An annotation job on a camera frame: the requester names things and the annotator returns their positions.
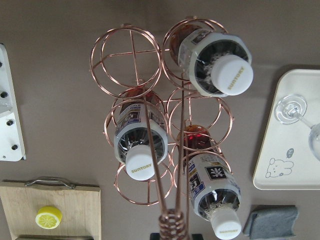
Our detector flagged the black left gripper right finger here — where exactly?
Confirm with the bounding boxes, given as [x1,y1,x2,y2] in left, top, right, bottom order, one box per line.
[191,233,202,240]

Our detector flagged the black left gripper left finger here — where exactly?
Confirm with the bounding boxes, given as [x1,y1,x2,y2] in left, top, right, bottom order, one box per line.
[149,232,161,240]

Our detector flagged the copper wire bottle basket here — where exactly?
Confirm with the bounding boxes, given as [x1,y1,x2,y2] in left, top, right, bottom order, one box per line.
[90,16,234,240]

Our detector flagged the tea bottle white cap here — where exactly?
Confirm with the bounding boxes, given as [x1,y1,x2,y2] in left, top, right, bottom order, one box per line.
[114,91,168,181]

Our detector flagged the grey folded cloth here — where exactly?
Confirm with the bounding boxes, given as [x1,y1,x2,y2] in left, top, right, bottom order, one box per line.
[242,205,299,240]

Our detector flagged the bamboo cutting board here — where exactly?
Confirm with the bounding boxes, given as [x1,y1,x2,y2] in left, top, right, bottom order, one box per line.
[0,176,102,240]

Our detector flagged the half lemon slice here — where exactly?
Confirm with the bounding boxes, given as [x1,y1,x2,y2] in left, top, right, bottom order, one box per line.
[35,206,63,230]

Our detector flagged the white rabbit tray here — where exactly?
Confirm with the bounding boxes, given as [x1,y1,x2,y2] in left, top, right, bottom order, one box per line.
[253,69,320,190]

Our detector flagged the steel muddler black tip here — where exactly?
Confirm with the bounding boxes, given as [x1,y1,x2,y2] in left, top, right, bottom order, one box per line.
[16,235,94,240]

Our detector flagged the clear wine glass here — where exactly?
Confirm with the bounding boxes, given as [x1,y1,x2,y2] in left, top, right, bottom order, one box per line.
[274,94,320,161]

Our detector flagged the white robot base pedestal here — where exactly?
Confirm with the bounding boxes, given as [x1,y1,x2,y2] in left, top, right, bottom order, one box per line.
[0,44,27,162]

